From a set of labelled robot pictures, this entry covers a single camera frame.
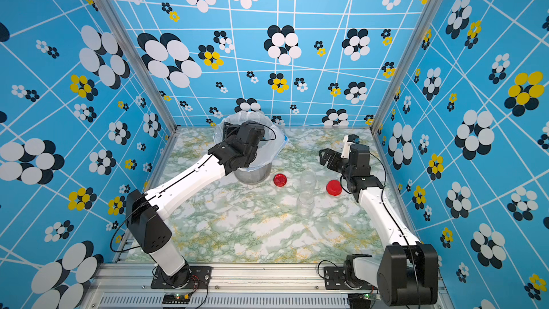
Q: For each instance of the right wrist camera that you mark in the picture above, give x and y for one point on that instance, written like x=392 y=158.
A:
x=347 y=142

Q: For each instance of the clear jar large red lid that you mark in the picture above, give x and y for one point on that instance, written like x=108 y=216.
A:
x=305 y=203

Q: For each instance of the right green circuit board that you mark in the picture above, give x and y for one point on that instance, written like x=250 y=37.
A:
x=361 y=301

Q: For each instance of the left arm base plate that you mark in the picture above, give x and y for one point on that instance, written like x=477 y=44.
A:
x=195 y=278

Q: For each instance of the clear jar of mung beans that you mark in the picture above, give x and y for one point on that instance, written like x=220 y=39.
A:
x=307 y=181

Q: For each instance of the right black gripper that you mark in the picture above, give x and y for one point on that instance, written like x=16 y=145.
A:
x=336 y=157

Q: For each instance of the small red jar lid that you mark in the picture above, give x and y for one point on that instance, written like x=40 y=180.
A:
x=280 y=180

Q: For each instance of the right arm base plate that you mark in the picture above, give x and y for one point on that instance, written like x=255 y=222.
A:
x=335 y=279

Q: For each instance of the green circuit board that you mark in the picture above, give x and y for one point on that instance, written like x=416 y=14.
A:
x=176 y=299
x=361 y=301

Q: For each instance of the left green circuit board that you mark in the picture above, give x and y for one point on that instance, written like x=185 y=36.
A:
x=176 y=299

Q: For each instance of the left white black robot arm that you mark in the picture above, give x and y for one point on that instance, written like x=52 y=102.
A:
x=148 y=212

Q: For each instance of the aluminium front frame rail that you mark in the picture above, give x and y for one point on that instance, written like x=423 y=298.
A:
x=238 y=285

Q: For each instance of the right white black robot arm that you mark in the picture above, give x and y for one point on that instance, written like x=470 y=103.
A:
x=407 y=274

